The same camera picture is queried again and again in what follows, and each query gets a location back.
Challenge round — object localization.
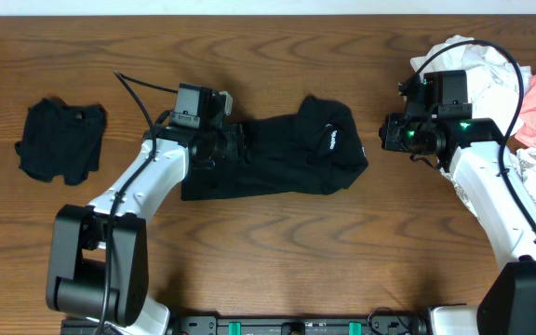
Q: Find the black polo shirt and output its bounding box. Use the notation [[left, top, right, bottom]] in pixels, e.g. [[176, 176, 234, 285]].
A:
[[181, 96, 369, 201]]

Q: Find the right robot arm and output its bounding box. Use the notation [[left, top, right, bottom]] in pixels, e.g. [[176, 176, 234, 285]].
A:
[[379, 71, 536, 334]]

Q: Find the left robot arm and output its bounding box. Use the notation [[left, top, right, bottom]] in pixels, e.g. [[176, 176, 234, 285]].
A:
[[46, 83, 245, 335]]

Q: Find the white crumpled garment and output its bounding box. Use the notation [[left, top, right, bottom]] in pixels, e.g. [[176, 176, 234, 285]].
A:
[[410, 35, 519, 133]]

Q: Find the folded black garment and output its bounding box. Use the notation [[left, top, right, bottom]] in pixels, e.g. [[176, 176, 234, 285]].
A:
[[15, 98, 106, 186]]

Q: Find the black mounting rail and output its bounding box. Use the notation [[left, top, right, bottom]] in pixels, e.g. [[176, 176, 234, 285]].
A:
[[60, 306, 432, 335]]

